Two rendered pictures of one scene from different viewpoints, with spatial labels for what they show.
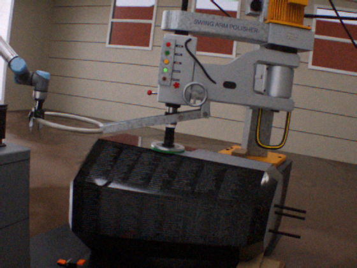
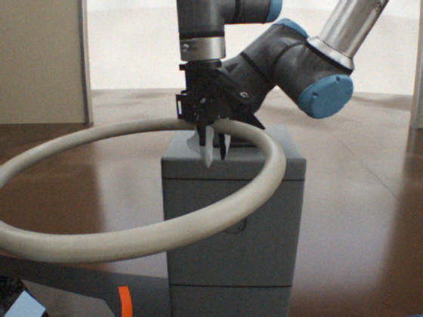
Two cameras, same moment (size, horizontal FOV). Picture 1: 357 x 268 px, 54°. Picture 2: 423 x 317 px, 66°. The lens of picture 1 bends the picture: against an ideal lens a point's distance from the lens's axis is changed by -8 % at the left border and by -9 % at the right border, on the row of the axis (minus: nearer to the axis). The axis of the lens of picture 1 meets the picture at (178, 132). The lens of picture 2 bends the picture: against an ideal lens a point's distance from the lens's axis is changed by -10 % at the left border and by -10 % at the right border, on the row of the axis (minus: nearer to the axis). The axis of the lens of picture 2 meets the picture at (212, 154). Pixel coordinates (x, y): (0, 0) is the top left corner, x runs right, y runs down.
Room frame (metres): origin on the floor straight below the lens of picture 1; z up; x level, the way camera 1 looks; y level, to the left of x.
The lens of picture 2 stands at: (2.91, 0.66, 1.16)
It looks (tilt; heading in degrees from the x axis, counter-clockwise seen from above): 18 degrees down; 161
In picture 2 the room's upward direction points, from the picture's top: straight up
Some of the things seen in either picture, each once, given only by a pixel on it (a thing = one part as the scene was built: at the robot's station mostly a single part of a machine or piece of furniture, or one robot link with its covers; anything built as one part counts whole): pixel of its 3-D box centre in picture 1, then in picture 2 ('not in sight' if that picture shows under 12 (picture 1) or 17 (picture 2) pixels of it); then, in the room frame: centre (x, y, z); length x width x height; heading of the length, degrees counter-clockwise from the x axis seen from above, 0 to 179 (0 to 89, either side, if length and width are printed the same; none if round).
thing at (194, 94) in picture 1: (194, 94); not in sight; (2.28, -0.07, 1.24); 0.15 x 0.10 x 0.15; 92
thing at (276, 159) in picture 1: (253, 155); not in sight; (3.07, -0.64, 0.76); 0.49 x 0.49 x 0.05; 65
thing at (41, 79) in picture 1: (41, 81); (201, 6); (2.23, 0.87, 1.22); 0.10 x 0.09 x 0.12; 96
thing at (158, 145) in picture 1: (167, 146); not in sight; (2.39, 0.06, 0.89); 0.21 x 0.21 x 0.01
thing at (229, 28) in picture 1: (236, 32); not in sight; (2.41, -0.29, 1.66); 0.96 x 0.25 x 0.17; 92
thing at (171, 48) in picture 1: (166, 61); not in sight; (2.28, 0.12, 1.41); 0.08 x 0.03 x 0.28; 92
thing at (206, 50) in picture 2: (40, 95); (202, 50); (2.23, 0.87, 1.14); 0.10 x 0.09 x 0.05; 123
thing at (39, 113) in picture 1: (38, 108); (202, 90); (2.22, 0.88, 1.05); 0.09 x 0.08 x 0.12; 33
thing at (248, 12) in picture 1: (254, 7); not in sight; (3.14, -0.51, 2.00); 0.20 x 0.18 x 0.15; 155
